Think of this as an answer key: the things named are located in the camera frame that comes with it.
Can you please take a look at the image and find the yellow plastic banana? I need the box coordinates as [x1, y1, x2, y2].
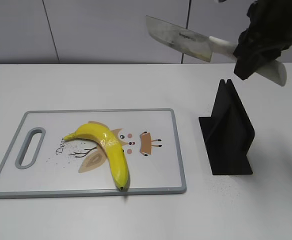
[63, 122, 129, 191]

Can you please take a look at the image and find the black knife stand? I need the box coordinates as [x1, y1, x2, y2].
[198, 79, 255, 176]

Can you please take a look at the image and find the white grey-rimmed cutting board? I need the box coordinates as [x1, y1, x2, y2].
[0, 108, 187, 199]

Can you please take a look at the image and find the white-handled kitchen knife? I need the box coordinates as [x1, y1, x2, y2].
[145, 15, 287, 87]

